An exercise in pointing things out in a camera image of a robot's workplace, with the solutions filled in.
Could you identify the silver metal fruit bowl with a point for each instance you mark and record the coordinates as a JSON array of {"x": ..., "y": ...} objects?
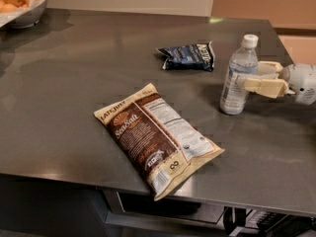
[{"x": 29, "y": 14}]

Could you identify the brown Late July chip bag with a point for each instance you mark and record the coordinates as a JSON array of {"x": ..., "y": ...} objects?
[{"x": 164, "y": 148}]

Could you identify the clear plastic water bottle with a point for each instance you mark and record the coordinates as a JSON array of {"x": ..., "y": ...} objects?
[{"x": 242, "y": 64}]

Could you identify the black equipment under table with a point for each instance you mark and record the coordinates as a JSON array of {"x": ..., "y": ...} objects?
[{"x": 240, "y": 222}]

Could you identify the small dark blue chip bag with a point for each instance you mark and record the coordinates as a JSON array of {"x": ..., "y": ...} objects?
[{"x": 196, "y": 56}]

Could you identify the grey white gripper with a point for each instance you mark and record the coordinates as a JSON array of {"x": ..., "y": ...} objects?
[{"x": 302, "y": 80}]

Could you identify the metal drawer under table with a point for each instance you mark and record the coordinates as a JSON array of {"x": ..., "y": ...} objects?
[{"x": 143, "y": 207}]

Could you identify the white paper bowl liner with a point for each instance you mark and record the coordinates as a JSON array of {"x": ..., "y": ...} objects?
[{"x": 6, "y": 17}]

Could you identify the orange fruit lower left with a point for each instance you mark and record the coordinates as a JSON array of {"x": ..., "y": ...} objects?
[{"x": 8, "y": 8}]

